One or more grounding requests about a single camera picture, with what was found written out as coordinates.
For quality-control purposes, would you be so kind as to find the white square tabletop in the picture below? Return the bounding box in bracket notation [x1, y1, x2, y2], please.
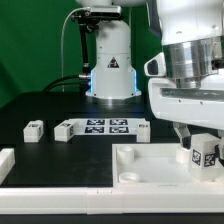
[111, 143, 224, 188]

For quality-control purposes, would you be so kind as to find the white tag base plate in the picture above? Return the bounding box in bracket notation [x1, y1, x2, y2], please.
[74, 118, 150, 135]

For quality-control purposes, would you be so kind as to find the black camera on stand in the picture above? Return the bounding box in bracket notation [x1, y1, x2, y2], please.
[71, 5, 122, 74]

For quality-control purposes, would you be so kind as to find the black cable bundle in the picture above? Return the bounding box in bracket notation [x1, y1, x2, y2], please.
[41, 74, 92, 94]

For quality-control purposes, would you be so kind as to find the grey thin cable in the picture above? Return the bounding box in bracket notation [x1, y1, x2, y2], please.
[60, 7, 88, 93]

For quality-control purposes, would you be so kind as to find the white left fence piece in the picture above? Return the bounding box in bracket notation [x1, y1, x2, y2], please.
[0, 148, 15, 185]

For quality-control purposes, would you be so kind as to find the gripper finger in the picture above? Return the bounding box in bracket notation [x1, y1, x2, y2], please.
[218, 130, 224, 160]
[173, 122, 191, 149]

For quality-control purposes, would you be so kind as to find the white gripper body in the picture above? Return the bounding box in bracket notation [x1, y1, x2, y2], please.
[143, 51, 224, 132]

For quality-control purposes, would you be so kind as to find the white front fence wall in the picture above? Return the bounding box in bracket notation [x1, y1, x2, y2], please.
[0, 183, 224, 215]

